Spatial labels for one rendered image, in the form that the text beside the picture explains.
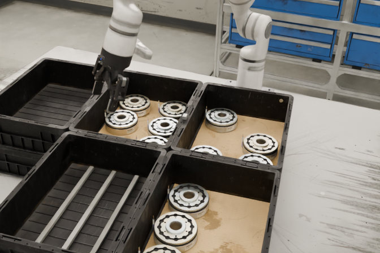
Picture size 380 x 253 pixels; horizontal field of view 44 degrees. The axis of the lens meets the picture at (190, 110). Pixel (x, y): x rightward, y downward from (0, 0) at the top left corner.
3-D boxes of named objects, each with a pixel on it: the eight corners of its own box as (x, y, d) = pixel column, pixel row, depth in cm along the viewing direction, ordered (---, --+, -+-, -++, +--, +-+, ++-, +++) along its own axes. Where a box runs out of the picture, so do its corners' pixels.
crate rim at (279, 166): (203, 87, 159) (204, 81, 158) (293, 101, 153) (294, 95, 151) (168, 156, 126) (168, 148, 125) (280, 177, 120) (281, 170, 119)
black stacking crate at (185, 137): (203, 111, 164) (204, 83, 158) (288, 126, 158) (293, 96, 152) (169, 183, 131) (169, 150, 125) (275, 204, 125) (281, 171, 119)
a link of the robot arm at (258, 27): (276, 13, 159) (270, 59, 168) (251, 7, 163) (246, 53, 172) (265, 21, 152) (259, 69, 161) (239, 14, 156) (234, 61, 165)
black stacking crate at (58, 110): (48, 86, 176) (44, 58, 170) (121, 97, 170) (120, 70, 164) (-18, 145, 144) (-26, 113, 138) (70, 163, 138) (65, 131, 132)
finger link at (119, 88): (117, 75, 109) (111, 97, 112) (121, 79, 108) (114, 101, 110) (128, 76, 111) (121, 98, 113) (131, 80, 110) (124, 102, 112)
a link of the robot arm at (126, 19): (97, 21, 110) (124, 36, 106) (113, -44, 104) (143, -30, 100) (117, 20, 115) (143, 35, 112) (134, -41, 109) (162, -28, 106)
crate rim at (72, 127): (121, 74, 165) (120, 68, 164) (203, 87, 159) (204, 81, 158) (67, 136, 132) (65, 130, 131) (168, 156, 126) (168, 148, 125)
